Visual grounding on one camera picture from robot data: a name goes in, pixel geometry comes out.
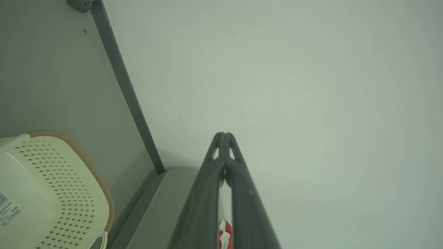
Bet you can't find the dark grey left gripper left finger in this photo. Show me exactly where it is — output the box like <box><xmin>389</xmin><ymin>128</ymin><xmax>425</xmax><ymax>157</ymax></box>
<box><xmin>169</xmin><ymin>132</ymin><xmax>226</xmax><ymax>249</ymax></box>

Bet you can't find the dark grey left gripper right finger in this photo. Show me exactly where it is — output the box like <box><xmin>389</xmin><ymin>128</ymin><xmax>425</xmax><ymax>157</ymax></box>
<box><xmin>225</xmin><ymin>132</ymin><xmax>281</xmax><ymax>249</ymax></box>

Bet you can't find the red white-striped garment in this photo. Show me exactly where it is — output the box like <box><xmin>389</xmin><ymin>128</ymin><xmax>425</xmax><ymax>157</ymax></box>
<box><xmin>218</xmin><ymin>220</ymin><xmax>233</xmax><ymax>249</ymax></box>

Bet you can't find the cream perforated laundry basket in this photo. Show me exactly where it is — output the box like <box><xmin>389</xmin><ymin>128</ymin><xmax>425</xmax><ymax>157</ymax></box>
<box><xmin>0</xmin><ymin>130</ymin><xmax>115</xmax><ymax>249</ymax></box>

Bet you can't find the white barcode sticker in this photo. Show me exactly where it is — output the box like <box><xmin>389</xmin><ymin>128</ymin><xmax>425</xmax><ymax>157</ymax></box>
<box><xmin>0</xmin><ymin>192</ymin><xmax>22</xmax><ymax>229</ymax></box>

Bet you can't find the black wall baseboard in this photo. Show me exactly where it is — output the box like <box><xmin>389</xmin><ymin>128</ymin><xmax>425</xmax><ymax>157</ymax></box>
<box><xmin>90</xmin><ymin>0</ymin><xmax>166</xmax><ymax>175</ymax></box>

